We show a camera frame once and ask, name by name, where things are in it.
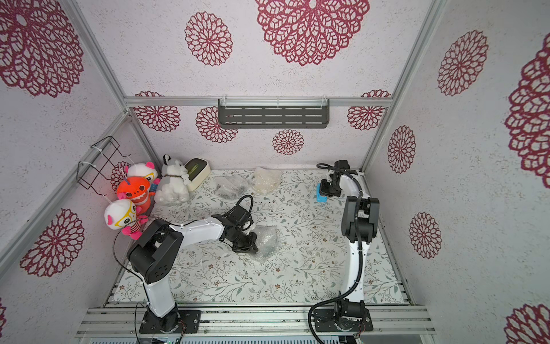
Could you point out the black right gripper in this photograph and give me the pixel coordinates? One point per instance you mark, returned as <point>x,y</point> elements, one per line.
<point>331,186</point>

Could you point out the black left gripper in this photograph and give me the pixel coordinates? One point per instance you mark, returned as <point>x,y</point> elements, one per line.
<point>251,248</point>

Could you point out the clear bubble wrap sheet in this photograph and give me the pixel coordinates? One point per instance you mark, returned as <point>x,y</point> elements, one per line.
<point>260,258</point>
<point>266,179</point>
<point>234,178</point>

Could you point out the blue patterned green plate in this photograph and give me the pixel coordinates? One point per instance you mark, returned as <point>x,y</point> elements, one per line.
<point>266,242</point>

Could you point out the black dinner plate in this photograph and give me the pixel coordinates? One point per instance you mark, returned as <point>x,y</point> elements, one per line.
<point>227,189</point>

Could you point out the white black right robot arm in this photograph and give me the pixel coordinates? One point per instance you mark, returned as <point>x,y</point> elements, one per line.
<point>359,226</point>

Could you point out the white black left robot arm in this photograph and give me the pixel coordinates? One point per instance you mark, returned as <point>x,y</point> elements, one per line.
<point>153,255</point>

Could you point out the blue tape dispenser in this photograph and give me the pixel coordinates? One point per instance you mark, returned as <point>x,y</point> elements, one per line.
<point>319,196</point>

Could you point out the floral table mat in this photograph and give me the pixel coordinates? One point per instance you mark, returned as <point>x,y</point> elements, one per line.
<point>306,265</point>

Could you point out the grey white husky plush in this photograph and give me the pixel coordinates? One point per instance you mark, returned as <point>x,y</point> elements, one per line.
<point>173,186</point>

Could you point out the orange red plush toy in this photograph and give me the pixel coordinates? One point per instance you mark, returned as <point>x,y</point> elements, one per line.
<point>137,189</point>

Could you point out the white pink plush toy top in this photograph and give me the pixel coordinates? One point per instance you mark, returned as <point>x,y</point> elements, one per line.
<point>146,170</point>

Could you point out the white plush with yellow glasses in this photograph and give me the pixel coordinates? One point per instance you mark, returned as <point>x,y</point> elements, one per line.
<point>125,216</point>

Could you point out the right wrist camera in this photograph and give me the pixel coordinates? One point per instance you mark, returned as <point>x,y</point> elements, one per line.
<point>341,165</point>

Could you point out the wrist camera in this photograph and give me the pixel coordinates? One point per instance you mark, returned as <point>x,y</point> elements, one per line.
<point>341,165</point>
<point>239,215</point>

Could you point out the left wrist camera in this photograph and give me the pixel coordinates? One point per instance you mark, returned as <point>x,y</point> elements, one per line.
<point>239,215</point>

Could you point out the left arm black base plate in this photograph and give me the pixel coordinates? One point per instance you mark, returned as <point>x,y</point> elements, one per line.
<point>176,321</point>

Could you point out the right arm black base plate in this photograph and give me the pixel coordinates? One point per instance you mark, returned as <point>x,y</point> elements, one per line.
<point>345,316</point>

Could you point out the grey wall shelf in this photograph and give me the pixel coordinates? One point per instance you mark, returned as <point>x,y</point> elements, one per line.
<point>276,116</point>

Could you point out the black wire basket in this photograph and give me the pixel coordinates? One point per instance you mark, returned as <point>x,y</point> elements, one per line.
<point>93,174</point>

